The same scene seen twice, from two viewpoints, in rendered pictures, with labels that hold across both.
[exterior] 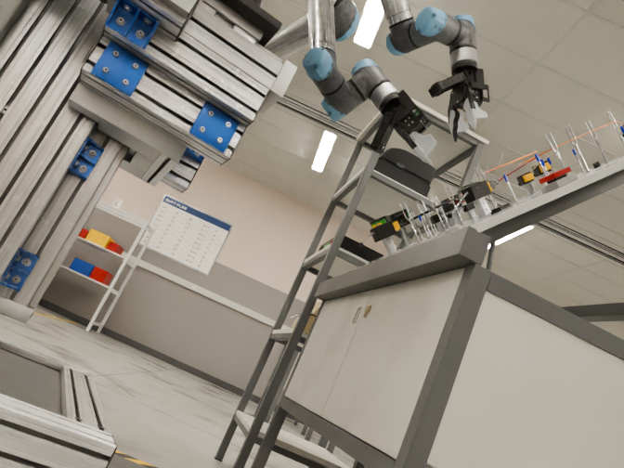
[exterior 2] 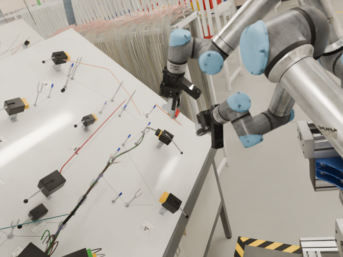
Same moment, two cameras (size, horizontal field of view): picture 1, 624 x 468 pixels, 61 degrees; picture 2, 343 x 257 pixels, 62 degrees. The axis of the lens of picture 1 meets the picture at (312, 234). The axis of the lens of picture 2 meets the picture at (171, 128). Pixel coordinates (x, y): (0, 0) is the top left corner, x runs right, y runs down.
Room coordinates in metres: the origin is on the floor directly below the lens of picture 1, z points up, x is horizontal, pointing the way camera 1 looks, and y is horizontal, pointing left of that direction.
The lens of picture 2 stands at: (2.18, 0.41, 1.79)
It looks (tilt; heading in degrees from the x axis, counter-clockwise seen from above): 30 degrees down; 219
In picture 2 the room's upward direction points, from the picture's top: 17 degrees counter-clockwise
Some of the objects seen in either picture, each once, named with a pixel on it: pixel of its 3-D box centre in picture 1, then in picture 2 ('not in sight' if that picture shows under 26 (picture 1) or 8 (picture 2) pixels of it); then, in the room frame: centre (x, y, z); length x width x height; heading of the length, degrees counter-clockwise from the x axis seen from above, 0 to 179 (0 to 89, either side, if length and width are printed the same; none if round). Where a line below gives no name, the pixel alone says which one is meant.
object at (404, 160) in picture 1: (396, 175); not in sight; (2.41, -0.26, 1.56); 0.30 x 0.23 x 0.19; 100
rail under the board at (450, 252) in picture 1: (372, 277); (177, 225); (1.57, -0.22, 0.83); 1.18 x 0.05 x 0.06; 8
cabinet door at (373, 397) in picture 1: (383, 354); (202, 211); (1.30, -0.28, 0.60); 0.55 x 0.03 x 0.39; 8
